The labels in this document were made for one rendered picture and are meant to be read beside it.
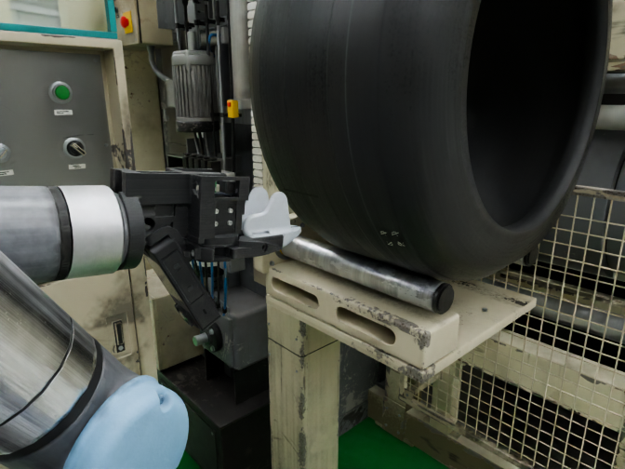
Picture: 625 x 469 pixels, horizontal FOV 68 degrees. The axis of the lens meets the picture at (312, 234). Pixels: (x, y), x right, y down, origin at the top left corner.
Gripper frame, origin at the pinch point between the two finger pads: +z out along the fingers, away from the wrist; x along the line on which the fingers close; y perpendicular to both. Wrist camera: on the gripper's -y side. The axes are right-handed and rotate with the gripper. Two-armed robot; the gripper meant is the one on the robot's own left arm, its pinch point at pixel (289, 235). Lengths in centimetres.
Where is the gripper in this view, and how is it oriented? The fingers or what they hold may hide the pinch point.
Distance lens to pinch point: 53.9
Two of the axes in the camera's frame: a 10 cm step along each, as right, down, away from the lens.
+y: 0.9, -9.8, -2.0
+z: 7.3, -0.7, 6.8
